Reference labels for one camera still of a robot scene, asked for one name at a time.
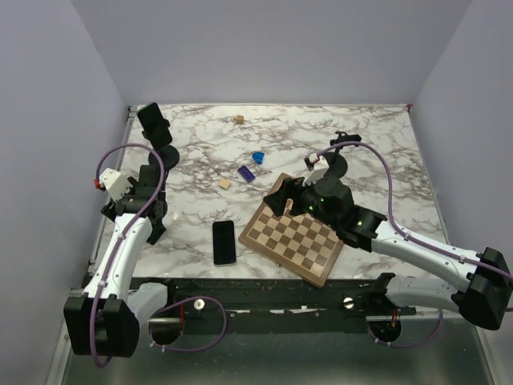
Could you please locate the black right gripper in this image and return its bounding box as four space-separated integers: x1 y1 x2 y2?
263 172 340 230

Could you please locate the black phone from stand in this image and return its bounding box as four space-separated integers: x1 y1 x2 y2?
212 221 236 266

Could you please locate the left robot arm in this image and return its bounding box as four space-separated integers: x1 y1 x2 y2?
63 164 178 358

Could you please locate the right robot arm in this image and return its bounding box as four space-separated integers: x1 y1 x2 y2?
263 176 512 330

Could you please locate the black wedge phone stand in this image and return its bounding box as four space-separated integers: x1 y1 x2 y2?
147 225 166 245

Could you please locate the black phone in left stand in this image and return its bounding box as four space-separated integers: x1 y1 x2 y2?
136 102 168 135

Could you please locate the wooden chessboard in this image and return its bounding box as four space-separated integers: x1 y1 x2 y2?
237 172 345 289

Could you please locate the blue semicircle block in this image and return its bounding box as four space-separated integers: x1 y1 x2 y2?
252 152 265 164

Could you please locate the purple rectangular block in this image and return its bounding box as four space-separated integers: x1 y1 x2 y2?
237 165 256 183

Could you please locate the light wooden block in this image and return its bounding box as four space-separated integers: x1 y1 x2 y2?
219 179 231 189

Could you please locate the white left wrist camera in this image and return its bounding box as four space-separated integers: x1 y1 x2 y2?
94 168 131 202

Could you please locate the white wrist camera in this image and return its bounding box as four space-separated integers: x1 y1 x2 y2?
303 153 329 186
94 168 131 202

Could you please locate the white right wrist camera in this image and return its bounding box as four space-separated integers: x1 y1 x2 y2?
303 153 329 186

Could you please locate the aluminium mounting rail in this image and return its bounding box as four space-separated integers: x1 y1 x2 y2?
63 285 491 322

